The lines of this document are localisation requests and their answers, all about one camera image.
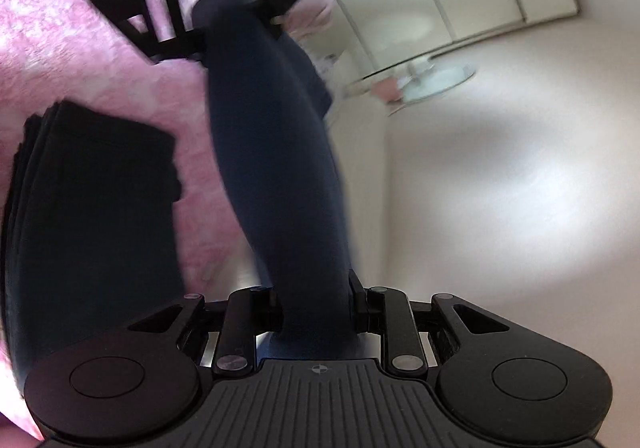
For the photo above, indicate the round ceiling lamp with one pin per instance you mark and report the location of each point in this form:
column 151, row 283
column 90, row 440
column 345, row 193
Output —
column 435, row 81

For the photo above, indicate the navy blue garment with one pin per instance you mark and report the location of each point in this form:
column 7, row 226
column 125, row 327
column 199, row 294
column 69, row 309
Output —
column 275, row 153

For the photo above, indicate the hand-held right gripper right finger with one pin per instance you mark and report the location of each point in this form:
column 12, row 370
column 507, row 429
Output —
column 357, row 303

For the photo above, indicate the blue sweatshirt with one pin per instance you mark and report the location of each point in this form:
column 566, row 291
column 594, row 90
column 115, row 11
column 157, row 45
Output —
column 90, row 228

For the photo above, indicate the pink floral bed sheet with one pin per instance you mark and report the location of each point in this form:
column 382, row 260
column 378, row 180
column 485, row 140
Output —
column 50, row 38

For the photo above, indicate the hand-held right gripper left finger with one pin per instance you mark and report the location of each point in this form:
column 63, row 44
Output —
column 245, row 315

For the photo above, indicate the pale pink cloth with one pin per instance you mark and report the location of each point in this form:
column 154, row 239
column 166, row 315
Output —
column 312, row 16

